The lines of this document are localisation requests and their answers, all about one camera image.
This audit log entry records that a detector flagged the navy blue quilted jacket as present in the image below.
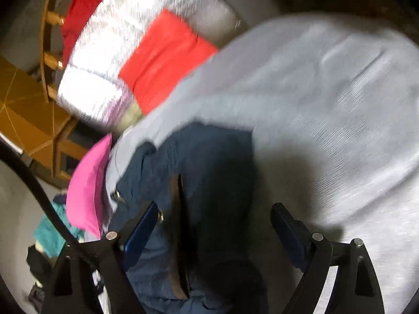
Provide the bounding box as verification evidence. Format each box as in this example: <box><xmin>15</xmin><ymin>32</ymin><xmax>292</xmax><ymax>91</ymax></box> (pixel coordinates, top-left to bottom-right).
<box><xmin>108</xmin><ymin>123</ymin><xmax>268</xmax><ymax>313</ymax></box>

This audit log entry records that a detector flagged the grey bed sheet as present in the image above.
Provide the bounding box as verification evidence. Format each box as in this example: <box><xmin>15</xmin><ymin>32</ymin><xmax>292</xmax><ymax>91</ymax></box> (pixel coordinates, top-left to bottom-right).
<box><xmin>109</xmin><ymin>15</ymin><xmax>418</xmax><ymax>313</ymax></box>

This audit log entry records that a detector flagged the pink pillow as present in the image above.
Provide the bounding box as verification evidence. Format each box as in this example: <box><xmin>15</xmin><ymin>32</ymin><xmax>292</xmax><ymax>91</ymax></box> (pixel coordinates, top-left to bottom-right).
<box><xmin>66</xmin><ymin>133</ymin><xmax>112</xmax><ymax>238</ymax></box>

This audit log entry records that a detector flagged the wooden base cabinet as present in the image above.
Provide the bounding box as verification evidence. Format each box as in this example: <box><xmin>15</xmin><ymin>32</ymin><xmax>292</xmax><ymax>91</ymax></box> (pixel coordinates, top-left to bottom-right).
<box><xmin>29</xmin><ymin>117</ymin><xmax>104</xmax><ymax>189</ymax></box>

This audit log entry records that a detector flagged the red cushion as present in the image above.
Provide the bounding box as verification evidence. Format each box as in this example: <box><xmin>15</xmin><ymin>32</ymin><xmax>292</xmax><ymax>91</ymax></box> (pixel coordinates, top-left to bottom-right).
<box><xmin>119</xmin><ymin>10</ymin><xmax>218</xmax><ymax>115</ymax></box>

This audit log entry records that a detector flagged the black cable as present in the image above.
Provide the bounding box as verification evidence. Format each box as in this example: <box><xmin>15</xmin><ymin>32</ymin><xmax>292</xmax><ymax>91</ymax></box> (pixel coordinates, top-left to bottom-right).
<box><xmin>0</xmin><ymin>142</ymin><xmax>82</xmax><ymax>246</ymax></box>

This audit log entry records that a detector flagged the red blanket on railing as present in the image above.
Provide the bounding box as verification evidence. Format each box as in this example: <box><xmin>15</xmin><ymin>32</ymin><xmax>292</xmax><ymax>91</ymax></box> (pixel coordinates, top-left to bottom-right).
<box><xmin>61</xmin><ymin>0</ymin><xmax>102</xmax><ymax>66</ymax></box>

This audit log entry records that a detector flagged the wooden stair railing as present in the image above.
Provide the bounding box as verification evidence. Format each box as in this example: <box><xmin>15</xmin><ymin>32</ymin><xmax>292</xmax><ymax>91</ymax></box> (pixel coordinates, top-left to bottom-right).
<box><xmin>39</xmin><ymin>0</ymin><xmax>65</xmax><ymax>103</ymax></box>

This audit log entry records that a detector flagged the teal shirt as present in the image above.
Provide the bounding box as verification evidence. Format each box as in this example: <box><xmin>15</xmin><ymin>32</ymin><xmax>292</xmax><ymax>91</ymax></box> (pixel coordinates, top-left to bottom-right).
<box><xmin>33</xmin><ymin>202</ymin><xmax>85</xmax><ymax>258</ymax></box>

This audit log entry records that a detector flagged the silver foil insulation panel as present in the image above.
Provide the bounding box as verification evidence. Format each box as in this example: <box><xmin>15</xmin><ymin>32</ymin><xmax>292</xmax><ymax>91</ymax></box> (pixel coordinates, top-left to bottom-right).
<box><xmin>57</xmin><ymin>0</ymin><xmax>244</xmax><ymax>131</ymax></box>

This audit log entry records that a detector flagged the black hanging garment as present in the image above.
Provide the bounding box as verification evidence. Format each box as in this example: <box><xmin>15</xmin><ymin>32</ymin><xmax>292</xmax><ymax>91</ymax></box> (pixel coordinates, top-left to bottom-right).
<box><xmin>26</xmin><ymin>245</ymin><xmax>56</xmax><ymax>288</ymax></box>

